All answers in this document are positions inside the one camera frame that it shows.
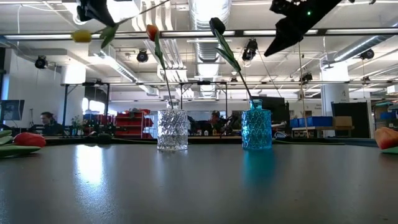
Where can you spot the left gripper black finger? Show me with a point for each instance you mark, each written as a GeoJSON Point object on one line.
{"type": "Point", "coordinates": [104, 14]}

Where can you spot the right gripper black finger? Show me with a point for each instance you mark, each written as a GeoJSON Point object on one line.
{"type": "Point", "coordinates": [286, 37]}

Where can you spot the yellow artificial tulip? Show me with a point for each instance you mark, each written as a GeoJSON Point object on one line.
{"type": "Point", "coordinates": [81, 36]}

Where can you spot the orange artificial tulip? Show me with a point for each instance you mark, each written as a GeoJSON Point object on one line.
{"type": "Point", "coordinates": [152, 32]}
{"type": "Point", "coordinates": [385, 137]}

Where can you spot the black artificial tulip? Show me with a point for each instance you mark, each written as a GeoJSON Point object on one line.
{"type": "Point", "coordinates": [217, 25]}

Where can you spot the red artificial tulip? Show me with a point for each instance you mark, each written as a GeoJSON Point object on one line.
{"type": "Point", "coordinates": [29, 140]}

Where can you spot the blue textured glass vase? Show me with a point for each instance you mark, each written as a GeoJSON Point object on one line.
{"type": "Point", "coordinates": [256, 130]}

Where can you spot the clear textured glass vase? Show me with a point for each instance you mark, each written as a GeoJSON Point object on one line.
{"type": "Point", "coordinates": [172, 130]}

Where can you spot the large black monitor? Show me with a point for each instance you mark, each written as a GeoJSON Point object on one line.
{"type": "Point", "coordinates": [270, 107]}

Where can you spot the white building column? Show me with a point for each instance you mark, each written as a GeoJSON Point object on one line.
{"type": "Point", "coordinates": [334, 93]}

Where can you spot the small blue storage bin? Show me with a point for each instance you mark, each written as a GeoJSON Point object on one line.
{"type": "Point", "coordinates": [298, 122]}

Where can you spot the large blue storage bin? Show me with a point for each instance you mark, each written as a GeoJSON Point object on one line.
{"type": "Point", "coordinates": [320, 121]}

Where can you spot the wooden background table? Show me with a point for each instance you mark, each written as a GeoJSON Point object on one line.
{"type": "Point", "coordinates": [323, 128]}

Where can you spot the brown cardboard box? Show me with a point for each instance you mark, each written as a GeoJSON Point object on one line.
{"type": "Point", "coordinates": [342, 121]}

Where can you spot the black cabinet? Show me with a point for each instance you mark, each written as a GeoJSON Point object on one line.
{"type": "Point", "coordinates": [351, 118]}

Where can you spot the person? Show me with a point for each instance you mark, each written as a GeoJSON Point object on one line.
{"type": "Point", "coordinates": [49, 123]}
{"type": "Point", "coordinates": [214, 118]}

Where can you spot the red shelf cart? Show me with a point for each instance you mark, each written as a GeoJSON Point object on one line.
{"type": "Point", "coordinates": [130, 124]}

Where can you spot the dark computer monitor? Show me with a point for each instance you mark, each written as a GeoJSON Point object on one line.
{"type": "Point", "coordinates": [12, 109]}

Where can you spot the slanted silver ventilation duct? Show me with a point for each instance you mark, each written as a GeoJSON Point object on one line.
{"type": "Point", "coordinates": [360, 46]}

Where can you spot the silver ribbed ventilation duct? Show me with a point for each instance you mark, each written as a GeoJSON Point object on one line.
{"type": "Point", "coordinates": [211, 12]}

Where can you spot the black overhead frame beam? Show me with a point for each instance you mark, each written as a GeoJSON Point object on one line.
{"type": "Point", "coordinates": [186, 30]}

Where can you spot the black metal rig frame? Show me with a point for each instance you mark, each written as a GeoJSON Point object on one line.
{"type": "Point", "coordinates": [203, 82]}
{"type": "Point", "coordinates": [65, 109]}

